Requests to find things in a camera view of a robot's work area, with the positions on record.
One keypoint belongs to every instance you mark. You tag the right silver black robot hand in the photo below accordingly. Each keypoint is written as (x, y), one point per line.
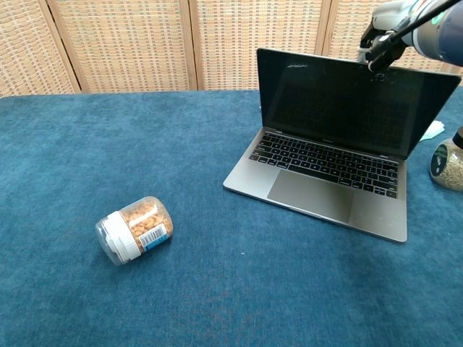
(387, 43)

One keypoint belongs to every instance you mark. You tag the grey laptop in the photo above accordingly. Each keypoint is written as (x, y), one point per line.
(336, 119)

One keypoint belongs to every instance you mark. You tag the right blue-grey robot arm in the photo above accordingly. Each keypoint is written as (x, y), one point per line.
(445, 36)

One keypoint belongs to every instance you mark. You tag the mint green brush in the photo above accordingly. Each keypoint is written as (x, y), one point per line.
(434, 130)

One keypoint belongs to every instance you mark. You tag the glass grain jar black lid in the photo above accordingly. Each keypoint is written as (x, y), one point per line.
(448, 162)

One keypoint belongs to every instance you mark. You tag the woven wooden folding screen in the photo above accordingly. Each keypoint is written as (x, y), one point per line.
(126, 43)

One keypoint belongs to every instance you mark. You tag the blue table cloth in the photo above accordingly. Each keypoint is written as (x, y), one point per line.
(108, 152)

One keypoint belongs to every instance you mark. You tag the clear peanut jar white lid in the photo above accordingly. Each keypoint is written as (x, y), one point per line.
(144, 224)

